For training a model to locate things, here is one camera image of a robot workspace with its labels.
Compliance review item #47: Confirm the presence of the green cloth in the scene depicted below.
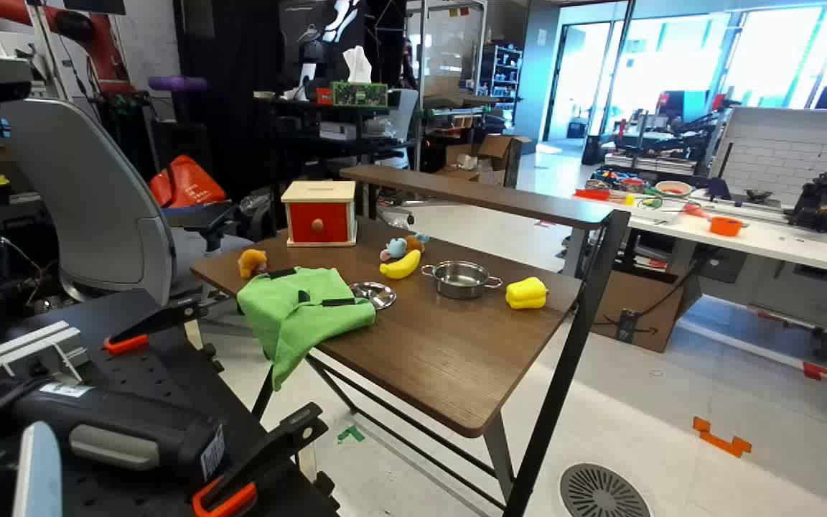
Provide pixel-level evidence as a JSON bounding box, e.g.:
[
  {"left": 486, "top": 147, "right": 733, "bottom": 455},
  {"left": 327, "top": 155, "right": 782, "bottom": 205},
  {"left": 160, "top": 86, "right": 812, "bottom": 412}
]
[{"left": 232, "top": 265, "right": 379, "bottom": 390}]

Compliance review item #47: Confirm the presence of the white desk partition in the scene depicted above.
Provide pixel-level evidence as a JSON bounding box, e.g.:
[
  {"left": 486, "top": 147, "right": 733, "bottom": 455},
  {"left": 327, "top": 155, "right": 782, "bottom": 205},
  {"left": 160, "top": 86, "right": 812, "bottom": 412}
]
[{"left": 716, "top": 106, "right": 827, "bottom": 188}]

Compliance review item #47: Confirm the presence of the blue plush toy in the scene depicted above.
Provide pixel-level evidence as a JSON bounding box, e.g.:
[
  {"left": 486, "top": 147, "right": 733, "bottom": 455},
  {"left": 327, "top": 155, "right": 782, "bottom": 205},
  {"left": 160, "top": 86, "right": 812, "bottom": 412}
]
[{"left": 377, "top": 234, "right": 432, "bottom": 268}]

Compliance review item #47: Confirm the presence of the small steel pot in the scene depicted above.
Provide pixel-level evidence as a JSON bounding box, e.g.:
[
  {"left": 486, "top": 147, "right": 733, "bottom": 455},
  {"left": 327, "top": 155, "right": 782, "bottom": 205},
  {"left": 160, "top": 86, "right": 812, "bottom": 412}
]
[{"left": 419, "top": 259, "right": 509, "bottom": 301}]

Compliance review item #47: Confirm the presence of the black storage shelf rack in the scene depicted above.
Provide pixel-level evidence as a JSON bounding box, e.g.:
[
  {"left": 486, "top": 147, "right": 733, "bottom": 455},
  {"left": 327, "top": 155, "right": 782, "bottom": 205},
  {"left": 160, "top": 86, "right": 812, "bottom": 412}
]
[{"left": 249, "top": 86, "right": 419, "bottom": 190}]

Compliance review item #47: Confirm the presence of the cardboard box under desk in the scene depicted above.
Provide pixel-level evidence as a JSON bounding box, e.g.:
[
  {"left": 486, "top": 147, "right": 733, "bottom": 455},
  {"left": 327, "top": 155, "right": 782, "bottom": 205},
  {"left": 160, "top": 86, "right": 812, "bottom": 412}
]
[{"left": 591, "top": 271, "right": 707, "bottom": 353}]

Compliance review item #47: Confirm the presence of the black clamp with orange handle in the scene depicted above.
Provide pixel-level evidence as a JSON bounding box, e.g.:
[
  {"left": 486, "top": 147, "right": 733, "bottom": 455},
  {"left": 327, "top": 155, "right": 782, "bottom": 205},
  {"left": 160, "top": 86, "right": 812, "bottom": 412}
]
[
  {"left": 189, "top": 399, "right": 331, "bottom": 517},
  {"left": 100, "top": 301, "right": 208, "bottom": 358}
]

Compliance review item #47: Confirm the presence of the red robot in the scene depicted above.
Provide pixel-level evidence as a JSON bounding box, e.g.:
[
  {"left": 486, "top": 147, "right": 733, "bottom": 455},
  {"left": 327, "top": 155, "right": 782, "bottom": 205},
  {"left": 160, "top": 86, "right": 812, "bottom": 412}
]
[{"left": 0, "top": 0, "right": 136, "bottom": 97}]

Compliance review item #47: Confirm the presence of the green tissue box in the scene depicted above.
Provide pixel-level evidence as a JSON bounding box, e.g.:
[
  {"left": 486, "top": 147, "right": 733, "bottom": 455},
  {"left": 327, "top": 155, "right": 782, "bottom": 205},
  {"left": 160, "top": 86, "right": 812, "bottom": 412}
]
[{"left": 331, "top": 78, "right": 391, "bottom": 109}]

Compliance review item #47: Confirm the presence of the yellow banana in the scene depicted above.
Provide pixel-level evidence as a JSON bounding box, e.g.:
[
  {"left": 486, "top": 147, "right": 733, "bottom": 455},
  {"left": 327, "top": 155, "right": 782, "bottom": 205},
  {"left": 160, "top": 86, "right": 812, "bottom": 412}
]
[{"left": 377, "top": 248, "right": 426, "bottom": 282}]

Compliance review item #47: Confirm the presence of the long white desk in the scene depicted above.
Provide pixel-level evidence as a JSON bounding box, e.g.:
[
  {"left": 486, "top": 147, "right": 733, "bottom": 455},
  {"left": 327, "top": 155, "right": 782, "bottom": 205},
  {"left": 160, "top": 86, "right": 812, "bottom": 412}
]
[{"left": 568, "top": 182, "right": 827, "bottom": 282}]

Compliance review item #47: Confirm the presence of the wooden box with red drawer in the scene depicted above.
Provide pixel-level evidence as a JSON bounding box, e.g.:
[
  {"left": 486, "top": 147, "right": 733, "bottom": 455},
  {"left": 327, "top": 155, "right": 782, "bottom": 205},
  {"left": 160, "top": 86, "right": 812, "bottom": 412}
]
[{"left": 278, "top": 179, "right": 358, "bottom": 249}]

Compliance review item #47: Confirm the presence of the red tray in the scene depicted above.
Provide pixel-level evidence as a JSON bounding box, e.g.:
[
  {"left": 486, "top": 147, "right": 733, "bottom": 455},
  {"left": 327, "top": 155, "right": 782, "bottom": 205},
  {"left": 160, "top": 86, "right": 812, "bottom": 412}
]
[{"left": 571, "top": 183, "right": 614, "bottom": 205}]

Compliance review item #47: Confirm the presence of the glass pot lid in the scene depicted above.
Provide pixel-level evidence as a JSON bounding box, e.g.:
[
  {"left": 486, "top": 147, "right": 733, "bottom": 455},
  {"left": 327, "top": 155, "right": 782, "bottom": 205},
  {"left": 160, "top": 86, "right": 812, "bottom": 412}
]
[{"left": 351, "top": 278, "right": 400, "bottom": 314}]

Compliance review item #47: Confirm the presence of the wooden table with black frame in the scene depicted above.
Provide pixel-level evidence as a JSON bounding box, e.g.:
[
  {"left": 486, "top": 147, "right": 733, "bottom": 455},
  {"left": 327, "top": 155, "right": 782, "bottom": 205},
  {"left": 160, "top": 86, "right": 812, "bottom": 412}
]
[{"left": 189, "top": 160, "right": 636, "bottom": 517}]

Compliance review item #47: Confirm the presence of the orange plush toy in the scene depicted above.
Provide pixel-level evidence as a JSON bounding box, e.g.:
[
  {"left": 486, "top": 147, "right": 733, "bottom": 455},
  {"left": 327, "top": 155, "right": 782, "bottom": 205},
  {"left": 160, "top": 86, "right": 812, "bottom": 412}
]
[{"left": 236, "top": 248, "right": 271, "bottom": 282}]

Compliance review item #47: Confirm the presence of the orange floor tape mark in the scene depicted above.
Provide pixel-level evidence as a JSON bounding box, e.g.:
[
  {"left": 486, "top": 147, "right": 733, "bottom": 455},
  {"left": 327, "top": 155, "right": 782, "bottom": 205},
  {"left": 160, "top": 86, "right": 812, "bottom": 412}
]
[{"left": 689, "top": 414, "right": 755, "bottom": 460}]

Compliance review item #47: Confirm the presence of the round floor drain grate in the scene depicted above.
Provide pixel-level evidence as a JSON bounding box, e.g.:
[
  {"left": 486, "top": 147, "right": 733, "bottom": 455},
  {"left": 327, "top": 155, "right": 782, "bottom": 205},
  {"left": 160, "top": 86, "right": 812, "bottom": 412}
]
[{"left": 558, "top": 463, "right": 654, "bottom": 517}]

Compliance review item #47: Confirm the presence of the open cardboard box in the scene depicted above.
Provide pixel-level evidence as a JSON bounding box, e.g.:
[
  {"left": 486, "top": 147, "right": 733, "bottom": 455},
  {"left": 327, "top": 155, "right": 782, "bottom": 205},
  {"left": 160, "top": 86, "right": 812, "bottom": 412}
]
[{"left": 443, "top": 133, "right": 522, "bottom": 190}]

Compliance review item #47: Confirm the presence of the orange bag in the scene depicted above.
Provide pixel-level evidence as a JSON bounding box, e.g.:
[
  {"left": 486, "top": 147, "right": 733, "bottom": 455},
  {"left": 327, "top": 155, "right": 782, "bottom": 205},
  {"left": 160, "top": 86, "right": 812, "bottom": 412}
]
[{"left": 146, "top": 152, "right": 231, "bottom": 212}]

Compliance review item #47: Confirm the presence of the black machine on desk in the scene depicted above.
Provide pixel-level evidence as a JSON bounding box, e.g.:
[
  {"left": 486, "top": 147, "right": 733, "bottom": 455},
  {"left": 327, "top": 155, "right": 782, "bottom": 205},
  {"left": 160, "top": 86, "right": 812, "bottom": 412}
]
[{"left": 786, "top": 170, "right": 827, "bottom": 236}]

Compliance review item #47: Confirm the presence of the grey plastic shell chair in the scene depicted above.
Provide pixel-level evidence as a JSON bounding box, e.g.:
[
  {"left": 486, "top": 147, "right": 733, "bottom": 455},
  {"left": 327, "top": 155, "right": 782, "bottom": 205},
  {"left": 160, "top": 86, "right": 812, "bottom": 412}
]
[{"left": 0, "top": 97, "right": 244, "bottom": 310}]

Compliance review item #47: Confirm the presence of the orange bowl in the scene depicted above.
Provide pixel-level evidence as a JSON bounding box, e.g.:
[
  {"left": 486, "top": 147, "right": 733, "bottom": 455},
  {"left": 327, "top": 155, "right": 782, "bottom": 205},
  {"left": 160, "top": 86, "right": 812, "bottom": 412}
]
[{"left": 707, "top": 215, "right": 746, "bottom": 242}]

